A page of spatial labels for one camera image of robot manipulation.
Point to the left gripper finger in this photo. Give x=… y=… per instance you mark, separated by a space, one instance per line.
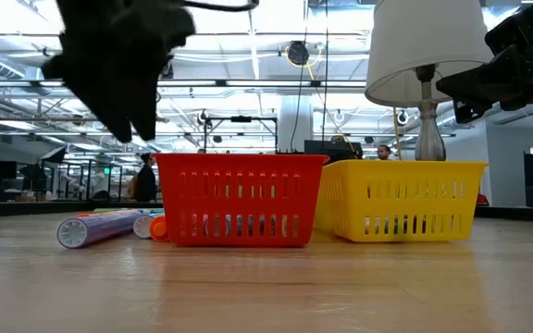
x=119 y=118
x=145 y=115

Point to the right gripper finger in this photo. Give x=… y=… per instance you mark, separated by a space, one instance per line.
x=484 y=74
x=484 y=96

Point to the blue highlighter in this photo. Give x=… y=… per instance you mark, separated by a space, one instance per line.
x=143 y=226

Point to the purple highlighter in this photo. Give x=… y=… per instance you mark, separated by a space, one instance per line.
x=95 y=229

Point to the orange highlighter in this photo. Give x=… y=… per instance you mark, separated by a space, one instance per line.
x=159 y=229

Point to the table lamp white shade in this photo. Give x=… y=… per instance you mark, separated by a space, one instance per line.
x=428 y=46

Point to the person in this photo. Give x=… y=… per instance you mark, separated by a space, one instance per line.
x=146 y=180
x=383 y=152

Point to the blue thin marker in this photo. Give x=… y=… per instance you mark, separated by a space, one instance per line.
x=153 y=212

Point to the red object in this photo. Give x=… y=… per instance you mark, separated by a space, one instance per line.
x=482 y=200

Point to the red plastic basket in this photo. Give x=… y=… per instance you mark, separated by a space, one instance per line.
x=241 y=199

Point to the yellow plastic basket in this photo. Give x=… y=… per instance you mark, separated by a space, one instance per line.
x=400 y=199

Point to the black gantry frame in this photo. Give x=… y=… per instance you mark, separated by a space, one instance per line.
x=241 y=119

